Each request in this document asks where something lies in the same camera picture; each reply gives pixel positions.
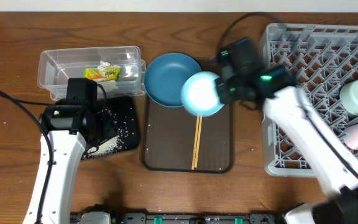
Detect white rice pile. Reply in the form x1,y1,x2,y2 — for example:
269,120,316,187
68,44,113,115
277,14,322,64
84,107,136,158

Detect light blue bowl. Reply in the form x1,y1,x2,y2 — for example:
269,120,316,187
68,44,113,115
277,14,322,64
181,71,224,117

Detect wooden chopstick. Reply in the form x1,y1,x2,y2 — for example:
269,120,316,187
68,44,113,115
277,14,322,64
193,116,203,169
191,115,202,170

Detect yellow snack wrapper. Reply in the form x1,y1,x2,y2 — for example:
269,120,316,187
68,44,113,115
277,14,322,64
84,65,121,82

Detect dark blue plate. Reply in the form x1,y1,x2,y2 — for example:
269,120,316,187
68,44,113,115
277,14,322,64
144,53,202,108

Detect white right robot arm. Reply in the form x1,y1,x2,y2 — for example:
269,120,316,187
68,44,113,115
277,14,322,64
214,65,358,224

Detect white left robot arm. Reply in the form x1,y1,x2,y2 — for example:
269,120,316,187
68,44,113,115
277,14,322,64
24,105,117,223

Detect black waste tray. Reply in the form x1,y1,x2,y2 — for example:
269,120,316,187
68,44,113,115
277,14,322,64
81,95,141,160

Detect clear plastic waste bin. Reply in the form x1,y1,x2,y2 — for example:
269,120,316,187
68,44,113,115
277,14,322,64
37,46,146,101

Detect brown serving tray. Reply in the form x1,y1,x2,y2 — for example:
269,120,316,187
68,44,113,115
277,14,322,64
139,57,235,174

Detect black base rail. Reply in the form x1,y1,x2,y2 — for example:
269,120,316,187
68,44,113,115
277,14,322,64
70,212,285,224

